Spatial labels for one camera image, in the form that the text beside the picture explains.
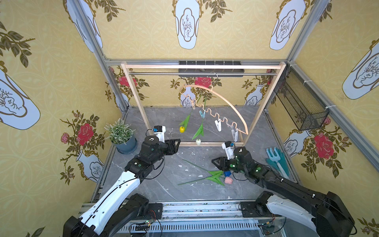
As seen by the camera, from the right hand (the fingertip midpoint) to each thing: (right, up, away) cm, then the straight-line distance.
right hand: (214, 163), depth 80 cm
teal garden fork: (+41, -1, +12) cm, 43 cm away
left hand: (-19, +13, -3) cm, 23 cm away
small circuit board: (-36, -29, -8) cm, 47 cm away
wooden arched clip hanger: (+1, +22, -9) cm, 24 cm away
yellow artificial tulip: (-17, +21, +10) cm, 29 cm away
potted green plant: (-52, +14, +6) cm, 54 cm away
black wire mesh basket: (+53, +29, +3) cm, 60 cm away
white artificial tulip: (-7, +17, +2) cm, 18 cm away
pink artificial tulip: (+2, -10, +4) cm, 11 cm away
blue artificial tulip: (+1, -7, +5) cm, 9 cm away
